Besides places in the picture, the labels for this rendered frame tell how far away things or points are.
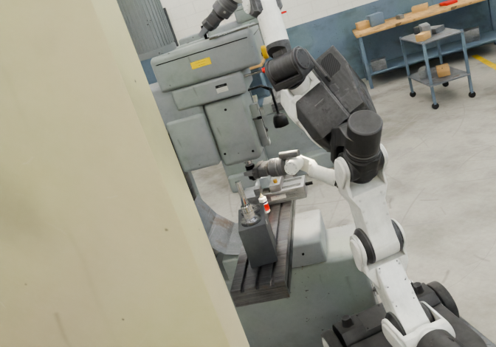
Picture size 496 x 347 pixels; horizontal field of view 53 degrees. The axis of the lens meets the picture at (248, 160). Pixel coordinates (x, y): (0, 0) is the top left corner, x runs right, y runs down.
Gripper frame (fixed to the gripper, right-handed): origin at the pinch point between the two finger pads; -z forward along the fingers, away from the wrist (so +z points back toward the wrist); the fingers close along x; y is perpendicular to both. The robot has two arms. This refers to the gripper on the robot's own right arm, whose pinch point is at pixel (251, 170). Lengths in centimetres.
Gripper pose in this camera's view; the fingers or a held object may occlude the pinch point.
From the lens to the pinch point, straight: 241.3
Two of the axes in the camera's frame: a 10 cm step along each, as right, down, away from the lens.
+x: -3.6, 4.1, -8.4
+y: 3.0, 9.0, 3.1
